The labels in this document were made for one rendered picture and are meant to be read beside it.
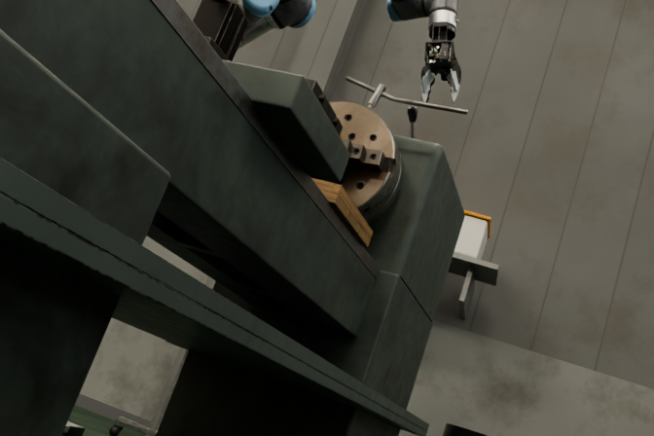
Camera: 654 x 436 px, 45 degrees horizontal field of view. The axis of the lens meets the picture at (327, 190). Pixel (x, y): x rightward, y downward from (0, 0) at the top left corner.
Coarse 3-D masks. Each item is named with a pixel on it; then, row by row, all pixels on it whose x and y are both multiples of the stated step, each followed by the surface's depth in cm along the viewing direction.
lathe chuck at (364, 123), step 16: (336, 112) 204; (352, 112) 202; (368, 112) 201; (352, 128) 201; (368, 128) 200; (384, 128) 198; (368, 144) 198; (384, 144) 197; (352, 176) 196; (368, 176) 195; (384, 176) 194; (352, 192) 194; (368, 192) 193; (384, 192) 196
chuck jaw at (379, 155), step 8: (352, 144) 192; (360, 144) 192; (352, 152) 192; (360, 152) 191; (368, 152) 193; (376, 152) 192; (352, 160) 192; (360, 160) 191; (368, 160) 192; (376, 160) 191; (384, 160) 195; (392, 160) 196; (368, 168) 195; (376, 168) 194; (384, 168) 195
